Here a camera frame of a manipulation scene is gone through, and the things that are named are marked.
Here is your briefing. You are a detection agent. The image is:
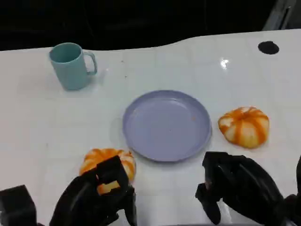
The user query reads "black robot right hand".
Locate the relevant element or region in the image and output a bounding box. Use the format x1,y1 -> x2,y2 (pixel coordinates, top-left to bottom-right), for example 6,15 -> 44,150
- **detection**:
195,151 -> 286,226

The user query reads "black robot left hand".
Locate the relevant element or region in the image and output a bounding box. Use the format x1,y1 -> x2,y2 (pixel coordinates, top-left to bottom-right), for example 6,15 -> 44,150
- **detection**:
48,155 -> 138,226

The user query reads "orange white toy bread roll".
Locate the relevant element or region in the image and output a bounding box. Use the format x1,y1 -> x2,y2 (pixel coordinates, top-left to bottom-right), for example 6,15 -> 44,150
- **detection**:
79,148 -> 137,195
217,106 -> 270,149

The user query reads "lilac plate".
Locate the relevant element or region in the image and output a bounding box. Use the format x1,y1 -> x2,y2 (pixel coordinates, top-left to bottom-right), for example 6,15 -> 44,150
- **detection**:
122,89 -> 212,163

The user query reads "pale green mug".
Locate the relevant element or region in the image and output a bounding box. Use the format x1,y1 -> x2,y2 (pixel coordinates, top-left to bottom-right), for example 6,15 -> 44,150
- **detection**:
48,42 -> 98,91

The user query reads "black round table grommet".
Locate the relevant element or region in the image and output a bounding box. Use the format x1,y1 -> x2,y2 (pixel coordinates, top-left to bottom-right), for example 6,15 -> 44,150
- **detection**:
257,40 -> 280,55

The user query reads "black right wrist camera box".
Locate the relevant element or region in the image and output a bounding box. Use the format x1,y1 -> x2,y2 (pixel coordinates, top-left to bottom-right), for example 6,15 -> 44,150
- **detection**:
282,194 -> 301,226

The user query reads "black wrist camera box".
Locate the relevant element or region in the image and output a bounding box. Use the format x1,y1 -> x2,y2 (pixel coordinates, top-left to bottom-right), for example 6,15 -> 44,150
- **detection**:
282,194 -> 301,226
0,185 -> 38,226

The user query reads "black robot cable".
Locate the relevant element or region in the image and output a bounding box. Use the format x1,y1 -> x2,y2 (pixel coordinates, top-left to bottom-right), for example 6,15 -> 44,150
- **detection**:
296,154 -> 301,186

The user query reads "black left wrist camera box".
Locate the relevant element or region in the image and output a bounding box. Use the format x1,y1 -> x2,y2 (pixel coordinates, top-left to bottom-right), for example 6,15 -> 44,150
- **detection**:
0,185 -> 38,226

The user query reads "grey metal frame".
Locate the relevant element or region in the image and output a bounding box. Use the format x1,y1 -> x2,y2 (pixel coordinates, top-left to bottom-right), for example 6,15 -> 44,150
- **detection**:
261,0 -> 301,32

